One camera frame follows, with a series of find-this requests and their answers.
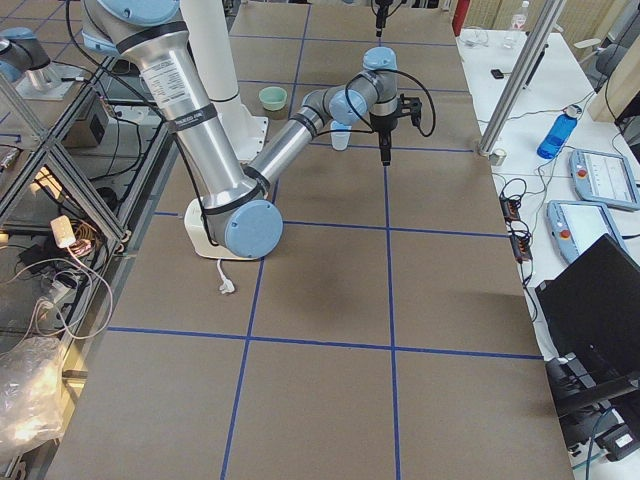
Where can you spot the white toaster plug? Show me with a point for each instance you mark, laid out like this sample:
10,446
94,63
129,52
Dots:
226,286

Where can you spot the black laptop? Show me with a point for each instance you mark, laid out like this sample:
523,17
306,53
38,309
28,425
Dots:
592,308

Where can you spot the crumpled clear plastic bag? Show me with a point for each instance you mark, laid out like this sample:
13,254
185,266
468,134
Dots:
31,398

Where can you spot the light blue cup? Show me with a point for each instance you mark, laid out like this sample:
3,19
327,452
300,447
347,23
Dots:
336,126
340,140

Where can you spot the small metal cylinder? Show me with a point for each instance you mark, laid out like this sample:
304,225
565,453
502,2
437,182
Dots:
498,156

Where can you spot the green bowl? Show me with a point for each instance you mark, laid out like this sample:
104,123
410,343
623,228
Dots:
273,98

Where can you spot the blue water bottle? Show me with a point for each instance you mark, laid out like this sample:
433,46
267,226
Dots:
559,132

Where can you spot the aluminium frame post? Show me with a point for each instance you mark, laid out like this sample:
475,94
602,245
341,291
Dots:
530,53

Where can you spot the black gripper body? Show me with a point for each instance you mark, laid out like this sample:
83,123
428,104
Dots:
384,125
380,8

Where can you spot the clear plastic bottle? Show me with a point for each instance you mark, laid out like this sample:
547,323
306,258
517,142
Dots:
519,18

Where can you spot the teach pendant tablet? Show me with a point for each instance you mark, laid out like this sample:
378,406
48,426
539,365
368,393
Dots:
604,177
576,225

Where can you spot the far teach pendant tablet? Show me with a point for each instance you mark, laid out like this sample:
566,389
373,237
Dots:
604,177

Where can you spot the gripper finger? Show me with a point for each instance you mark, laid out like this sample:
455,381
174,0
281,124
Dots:
381,16
384,137

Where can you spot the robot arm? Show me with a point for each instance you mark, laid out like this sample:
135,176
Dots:
167,41

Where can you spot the near teach pendant tablet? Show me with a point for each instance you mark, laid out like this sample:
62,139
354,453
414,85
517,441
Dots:
576,225

